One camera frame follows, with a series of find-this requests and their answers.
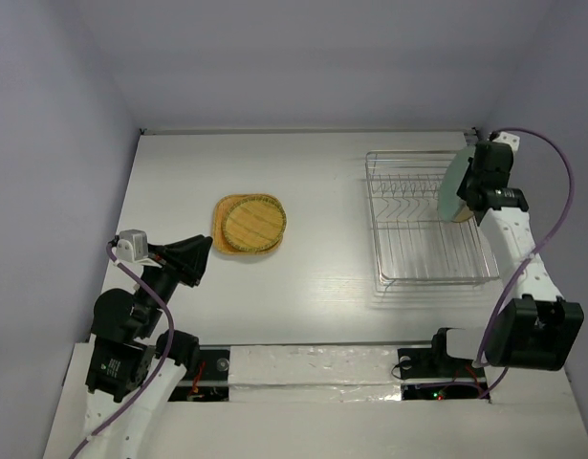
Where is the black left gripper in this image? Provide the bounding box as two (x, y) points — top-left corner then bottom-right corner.
(138, 231), (213, 333)

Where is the large orange woven plate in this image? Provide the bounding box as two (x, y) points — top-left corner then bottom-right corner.
(212, 194), (287, 255)

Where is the small orange woven plate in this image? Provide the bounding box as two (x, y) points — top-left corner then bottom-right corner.
(221, 195), (288, 252)

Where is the beige floral ceramic plate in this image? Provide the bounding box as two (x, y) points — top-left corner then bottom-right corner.
(452, 206), (473, 223)

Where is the teal floral ceramic plate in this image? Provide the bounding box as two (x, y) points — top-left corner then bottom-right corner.
(437, 146), (475, 223)

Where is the green rimmed woven plate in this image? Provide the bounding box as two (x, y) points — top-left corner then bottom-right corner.
(221, 196), (289, 251)

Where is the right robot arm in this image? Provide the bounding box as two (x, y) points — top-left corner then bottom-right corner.
(427, 128), (584, 375)

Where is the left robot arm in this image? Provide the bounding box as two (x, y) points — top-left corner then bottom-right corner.
(71, 229), (212, 458)

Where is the white foam block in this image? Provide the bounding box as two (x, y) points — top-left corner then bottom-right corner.
(228, 345), (402, 404)

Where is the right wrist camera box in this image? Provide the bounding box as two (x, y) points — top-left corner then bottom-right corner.
(489, 131), (520, 155)

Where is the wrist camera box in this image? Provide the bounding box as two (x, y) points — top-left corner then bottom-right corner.
(115, 229), (149, 263)
(489, 131), (520, 155)

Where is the aluminium rail right side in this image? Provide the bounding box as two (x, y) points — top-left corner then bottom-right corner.
(464, 128), (481, 146)

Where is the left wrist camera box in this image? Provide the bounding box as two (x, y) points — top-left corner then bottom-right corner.
(115, 229), (149, 263)

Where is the metal wire dish rack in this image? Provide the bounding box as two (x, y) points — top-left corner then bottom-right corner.
(365, 150), (499, 291)

